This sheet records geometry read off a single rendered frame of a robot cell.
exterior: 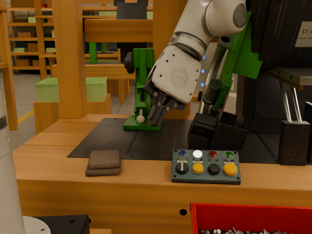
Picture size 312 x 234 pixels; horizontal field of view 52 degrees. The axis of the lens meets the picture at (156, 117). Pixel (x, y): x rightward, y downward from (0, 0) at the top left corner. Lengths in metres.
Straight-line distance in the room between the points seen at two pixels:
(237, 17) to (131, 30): 0.73
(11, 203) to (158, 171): 0.39
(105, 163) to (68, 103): 0.64
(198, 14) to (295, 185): 0.42
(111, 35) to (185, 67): 0.71
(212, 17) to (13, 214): 0.50
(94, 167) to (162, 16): 0.69
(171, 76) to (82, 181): 0.30
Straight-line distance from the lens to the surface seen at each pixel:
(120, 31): 1.35
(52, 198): 0.79
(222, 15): 0.67
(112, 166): 0.75
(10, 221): 0.49
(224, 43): 0.96
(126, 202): 0.74
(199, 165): 0.71
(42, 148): 1.03
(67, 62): 1.33
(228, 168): 0.72
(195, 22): 0.71
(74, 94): 1.34
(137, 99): 1.11
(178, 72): 0.68
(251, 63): 0.90
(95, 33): 1.38
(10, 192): 0.48
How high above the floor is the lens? 1.21
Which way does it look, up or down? 14 degrees down
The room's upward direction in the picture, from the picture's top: straight up
